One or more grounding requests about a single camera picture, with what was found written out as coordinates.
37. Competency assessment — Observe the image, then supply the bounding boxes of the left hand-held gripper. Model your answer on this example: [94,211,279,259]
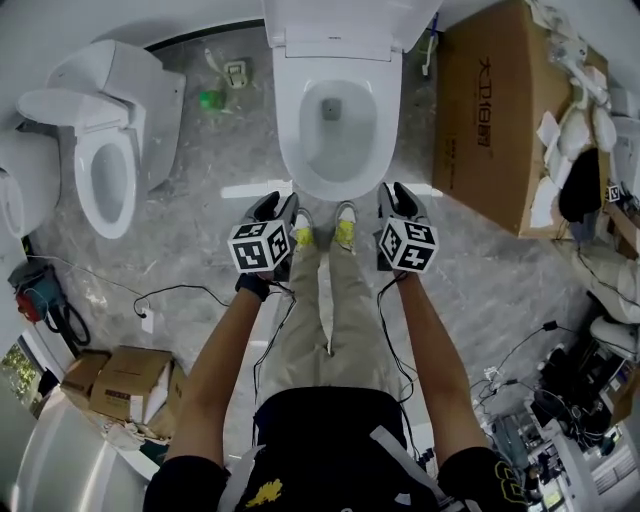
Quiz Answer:
[227,191,300,282]

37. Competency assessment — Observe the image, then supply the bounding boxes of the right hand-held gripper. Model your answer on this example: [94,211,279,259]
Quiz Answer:
[374,181,440,275]

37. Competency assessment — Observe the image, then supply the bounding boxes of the person's right forearm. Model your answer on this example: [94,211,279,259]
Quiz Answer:
[394,271,482,466]

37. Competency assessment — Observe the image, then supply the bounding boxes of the person's left forearm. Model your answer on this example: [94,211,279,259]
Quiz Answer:
[163,288,274,484]

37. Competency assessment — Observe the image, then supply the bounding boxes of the white toilet bowl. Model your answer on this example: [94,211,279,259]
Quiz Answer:
[273,40,404,202]

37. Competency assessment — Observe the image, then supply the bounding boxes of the white toilet with tank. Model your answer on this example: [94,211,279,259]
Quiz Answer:
[14,38,187,241]

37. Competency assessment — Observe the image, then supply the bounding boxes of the rounded white toilet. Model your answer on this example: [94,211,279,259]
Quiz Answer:
[0,127,62,240]

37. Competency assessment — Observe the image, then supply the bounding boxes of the person's left shoe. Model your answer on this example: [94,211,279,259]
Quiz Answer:
[293,207,316,249]

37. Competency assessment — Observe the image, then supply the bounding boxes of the person's shoe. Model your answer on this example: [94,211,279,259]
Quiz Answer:
[293,207,316,249]
[331,199,360,250]

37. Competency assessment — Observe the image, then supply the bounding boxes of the person's right shoe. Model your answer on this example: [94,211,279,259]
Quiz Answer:
[331,199,360,250]

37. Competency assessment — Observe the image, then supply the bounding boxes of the black wrist band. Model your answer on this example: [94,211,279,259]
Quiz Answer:
[234,272,274,302]

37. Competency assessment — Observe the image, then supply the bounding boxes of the person's beige trousers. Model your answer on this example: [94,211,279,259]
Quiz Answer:
[255,238,409,404]

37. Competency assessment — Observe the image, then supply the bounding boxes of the green bottle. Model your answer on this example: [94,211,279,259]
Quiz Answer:
[198,88,227,112]

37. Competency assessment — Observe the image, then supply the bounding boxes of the large brown cardboard box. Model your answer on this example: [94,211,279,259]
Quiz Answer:
[431,0,619,240]

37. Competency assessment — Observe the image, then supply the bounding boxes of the pale green brush holder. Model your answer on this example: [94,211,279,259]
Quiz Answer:
[203,47,251,90]

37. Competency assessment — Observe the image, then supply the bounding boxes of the white paper sheets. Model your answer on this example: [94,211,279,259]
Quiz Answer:
[528,110,574,229]

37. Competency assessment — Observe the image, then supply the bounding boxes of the black cloth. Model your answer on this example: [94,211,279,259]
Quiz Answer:
[558,147,609,225]

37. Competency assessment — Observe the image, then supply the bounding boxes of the open cardboard box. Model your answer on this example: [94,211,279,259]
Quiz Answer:
[89,344,176,426]

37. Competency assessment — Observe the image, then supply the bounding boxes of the person's dark shirt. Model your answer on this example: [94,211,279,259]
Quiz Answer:
[144,387,529,512]

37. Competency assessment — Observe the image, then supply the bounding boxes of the red teal vacuum machine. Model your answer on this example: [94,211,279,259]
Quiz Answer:
[9,263,92,347]

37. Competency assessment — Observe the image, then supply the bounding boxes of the small cardboard box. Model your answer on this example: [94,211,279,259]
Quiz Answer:
[60,349,112,412]

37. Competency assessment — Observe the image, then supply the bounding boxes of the white bathtub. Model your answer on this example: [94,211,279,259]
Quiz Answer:
[14,394,161,512]

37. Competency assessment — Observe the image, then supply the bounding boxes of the black floor cable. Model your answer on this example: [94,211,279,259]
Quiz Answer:
[133,284,232,317]

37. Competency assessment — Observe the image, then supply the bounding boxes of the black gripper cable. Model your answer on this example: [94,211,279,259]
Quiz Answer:
[251,282,300,404]
[376,276,420,404]

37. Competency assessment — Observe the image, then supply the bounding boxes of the blue handled toilet brush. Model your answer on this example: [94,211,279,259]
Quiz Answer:
[421,12,445,77]

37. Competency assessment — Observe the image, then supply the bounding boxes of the black cable with adapter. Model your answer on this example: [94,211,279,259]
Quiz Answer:
[482,321,569,396]

